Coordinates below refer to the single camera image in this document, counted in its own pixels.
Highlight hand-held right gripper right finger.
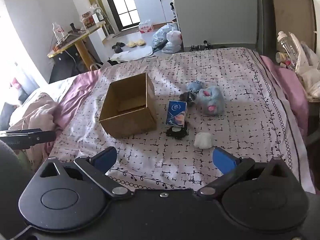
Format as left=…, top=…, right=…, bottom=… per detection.
left=196, top=147, right=293, bottom=200

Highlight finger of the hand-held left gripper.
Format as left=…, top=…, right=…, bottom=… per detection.
left=0, top=129, right=57, bottom=149

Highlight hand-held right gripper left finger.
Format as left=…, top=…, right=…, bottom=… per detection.
left=37, top=146, right=133, bottom=199

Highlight brown cardboard box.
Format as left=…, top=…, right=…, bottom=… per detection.
left=99, top=72, right=157, bottom=138

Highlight fluffy blue plush toy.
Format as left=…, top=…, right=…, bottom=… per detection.
left=196, top=85, right=225, bottom=117

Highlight blue tissue pack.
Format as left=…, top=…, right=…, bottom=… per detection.
left=165, top=100, right=188, bottom=128

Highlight light pink quilt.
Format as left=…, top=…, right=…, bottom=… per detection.
left=7, top=92, right=59, bottom=165

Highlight black-patterned white bed sheet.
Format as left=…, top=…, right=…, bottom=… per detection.
left=49, top=47, right=315, bottom=193

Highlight white rolled cloth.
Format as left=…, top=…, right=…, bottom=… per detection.
left=194, top=132, right=212, bottom=149

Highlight black knitted item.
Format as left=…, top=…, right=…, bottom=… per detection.
left=166, top=125, right=189, bottom=139

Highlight white pillow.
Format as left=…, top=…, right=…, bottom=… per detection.
left=24, top=76, right=80, bottom=105

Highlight dark grey bagged cloth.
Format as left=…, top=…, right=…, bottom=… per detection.
left=179, top=92, right=198, bottom=105

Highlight blue denim pouch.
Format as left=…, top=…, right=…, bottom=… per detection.
left=187, top=80, right=204, bottom=94

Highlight pink blanket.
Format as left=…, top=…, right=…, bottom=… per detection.
left=54, top=55, right=310, bottom=137

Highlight clear bottle with red label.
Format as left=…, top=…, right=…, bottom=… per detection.
left=52, top=22, right=66, bottom=43

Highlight white floor mat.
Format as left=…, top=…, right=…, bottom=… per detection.
left=110, top=45, right=153, bottom=62

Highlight round yellow table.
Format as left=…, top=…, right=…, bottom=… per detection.
left=47, top=21, right=107, bottom=70

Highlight small light blue bag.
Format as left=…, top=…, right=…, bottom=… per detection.
left=161, top=42, right=183, bottom=54

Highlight crumpled clear plastic bag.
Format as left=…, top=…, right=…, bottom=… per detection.
left=287, top=32, right=320, bottom=100

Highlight red snack package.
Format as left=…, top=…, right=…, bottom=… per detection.
left=81, top=12, right=97, bottom=28

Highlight clear bottle with pink cap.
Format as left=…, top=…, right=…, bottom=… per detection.
left=277, top=31, right=300, bottom=67

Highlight white plastic bag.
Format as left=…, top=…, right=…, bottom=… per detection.
left=166, top=30, right=182, bottom=46

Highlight blue-grey plastic bag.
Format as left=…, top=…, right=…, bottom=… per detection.
left=152, top=23, right=178, bottom=48

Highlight small white fan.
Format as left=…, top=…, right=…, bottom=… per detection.
left=91, top=6, right=104, bottom=22

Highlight pack of water bottles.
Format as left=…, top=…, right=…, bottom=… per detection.
left=138, top=20, right=154, bottom=33

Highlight black framed glass door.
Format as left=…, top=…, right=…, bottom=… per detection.
left=100, top=0, right=140, bottom=29

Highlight white kitchen cabinet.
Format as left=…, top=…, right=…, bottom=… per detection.
left=132, top=0, right=175, bottom=25

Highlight brown board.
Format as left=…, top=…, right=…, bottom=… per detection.
left=269, top=0, right=318, bottom=55

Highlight white cable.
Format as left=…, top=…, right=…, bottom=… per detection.
left=64, top=49, right=81, bottom=63

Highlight black cables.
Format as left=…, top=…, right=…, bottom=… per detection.
left=191, top=41, right=213, bottom=52

